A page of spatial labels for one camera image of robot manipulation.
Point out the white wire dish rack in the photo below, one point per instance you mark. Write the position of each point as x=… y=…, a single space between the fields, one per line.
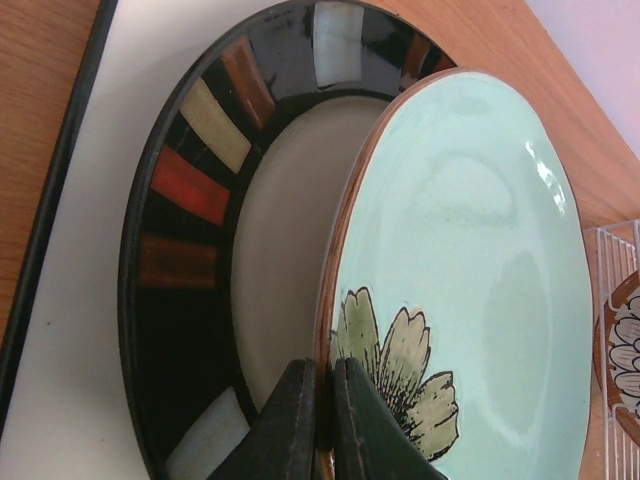
x=613 y=255

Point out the grey bowl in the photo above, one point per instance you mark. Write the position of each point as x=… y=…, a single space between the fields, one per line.
x=231 y=211

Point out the light blue plate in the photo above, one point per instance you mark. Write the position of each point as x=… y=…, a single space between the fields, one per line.
x=457 y=276

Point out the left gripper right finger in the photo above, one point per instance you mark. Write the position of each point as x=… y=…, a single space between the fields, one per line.
x=368 y=442

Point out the square black-rimmed plate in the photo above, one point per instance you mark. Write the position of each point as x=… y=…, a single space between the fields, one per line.
x=67 y=417

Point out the floral patterned plate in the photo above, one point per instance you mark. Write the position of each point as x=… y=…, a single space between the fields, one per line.
x=616 y=354

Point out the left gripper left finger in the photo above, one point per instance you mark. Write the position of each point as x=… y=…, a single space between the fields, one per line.
x=281 y=442

